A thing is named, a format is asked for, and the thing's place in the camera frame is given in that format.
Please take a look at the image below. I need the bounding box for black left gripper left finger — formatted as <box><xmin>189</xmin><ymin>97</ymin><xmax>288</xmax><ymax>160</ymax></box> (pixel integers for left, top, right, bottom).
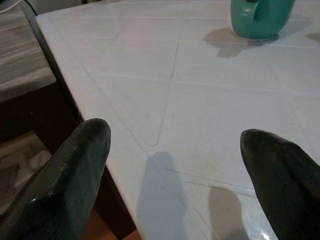
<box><xmin>0</xmin><ymin>118</ymin><xmax>112</xmax><ymax>240</ymax></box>

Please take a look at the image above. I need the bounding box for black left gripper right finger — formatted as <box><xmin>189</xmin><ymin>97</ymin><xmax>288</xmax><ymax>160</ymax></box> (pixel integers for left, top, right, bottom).
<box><xmin>239</xmin><ymin>128</ymin><xmax>320</xmax><ymax>240</ymax></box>

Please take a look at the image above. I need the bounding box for teal mug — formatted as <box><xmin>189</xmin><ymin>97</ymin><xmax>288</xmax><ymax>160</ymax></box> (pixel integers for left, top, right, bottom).
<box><xmin>230</xmin><ymin>0</ymin><xmax>296</xmax><ymax>40</ymax></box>

